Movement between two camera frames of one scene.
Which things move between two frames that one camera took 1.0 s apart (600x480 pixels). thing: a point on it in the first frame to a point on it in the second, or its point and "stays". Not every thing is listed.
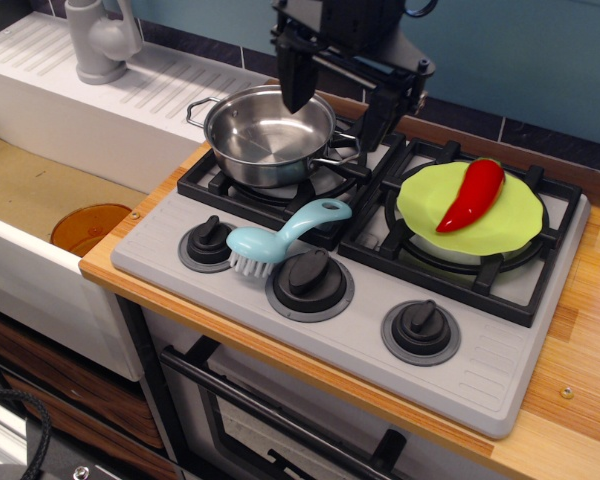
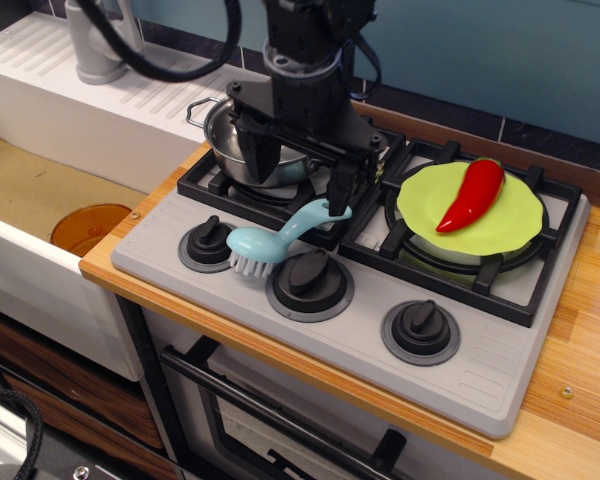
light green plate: [511, 216] stays
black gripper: [362, 38] to [308, 101]
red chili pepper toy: [481, 184] stays
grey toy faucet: [104, 43] stays
